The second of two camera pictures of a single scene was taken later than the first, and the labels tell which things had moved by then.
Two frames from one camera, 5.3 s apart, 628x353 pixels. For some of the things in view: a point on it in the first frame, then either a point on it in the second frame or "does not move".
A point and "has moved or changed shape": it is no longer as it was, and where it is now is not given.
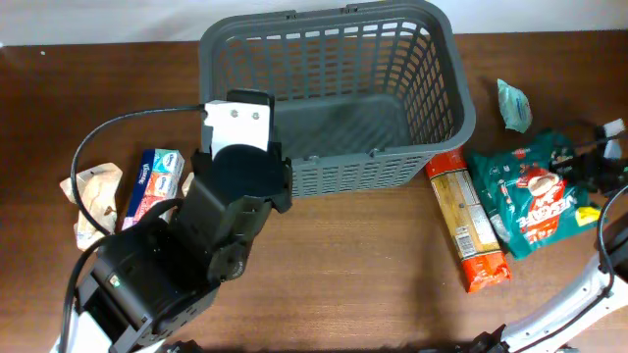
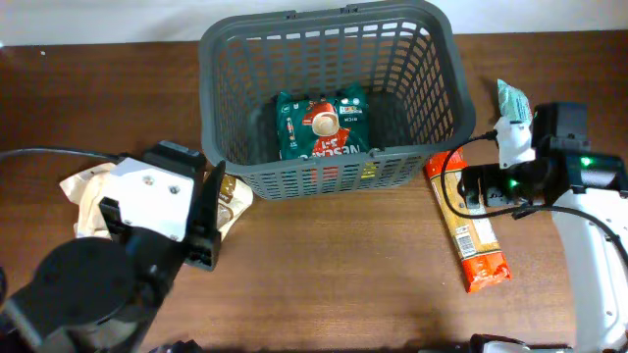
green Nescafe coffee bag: (529, 206) has moved or changed shape
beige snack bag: (98, 192) does not move
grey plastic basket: (359, 91) does not move
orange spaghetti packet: (468, 221) does not move
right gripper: (590, 164) to (473, 185)
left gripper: (284, 178) to (204, 235)
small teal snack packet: (515, 109) does not move
